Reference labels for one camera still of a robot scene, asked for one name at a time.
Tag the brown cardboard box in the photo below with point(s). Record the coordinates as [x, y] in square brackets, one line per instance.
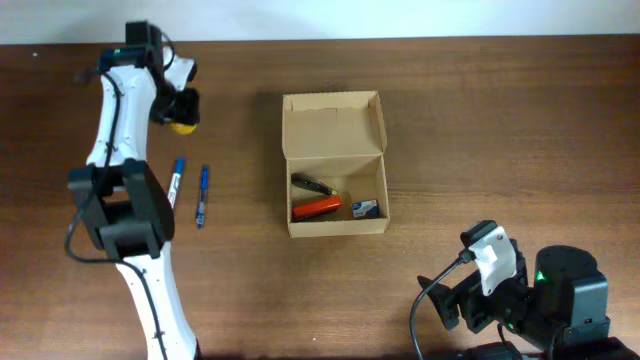
[339, 139]

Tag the white blue staples box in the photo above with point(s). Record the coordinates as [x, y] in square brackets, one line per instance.
[365, 209]

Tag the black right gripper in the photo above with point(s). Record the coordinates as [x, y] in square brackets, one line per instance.
[461, 301]

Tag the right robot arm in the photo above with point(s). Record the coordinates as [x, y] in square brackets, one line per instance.
[565, 308]

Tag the black yellow correction tape dispenser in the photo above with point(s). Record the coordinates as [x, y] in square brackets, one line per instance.
[306, 182]

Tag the yellow adhesive tape roll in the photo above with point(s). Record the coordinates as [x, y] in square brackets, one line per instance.
[183, 129]

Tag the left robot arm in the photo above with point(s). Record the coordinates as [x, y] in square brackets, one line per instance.
[127, 214]

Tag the blue ballpoint pen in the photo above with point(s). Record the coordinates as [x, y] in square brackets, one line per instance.
[203, 190]

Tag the blue white marker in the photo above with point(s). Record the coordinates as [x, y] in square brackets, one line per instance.
[175, 182]

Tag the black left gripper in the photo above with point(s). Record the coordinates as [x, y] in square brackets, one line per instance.
[185, 107]

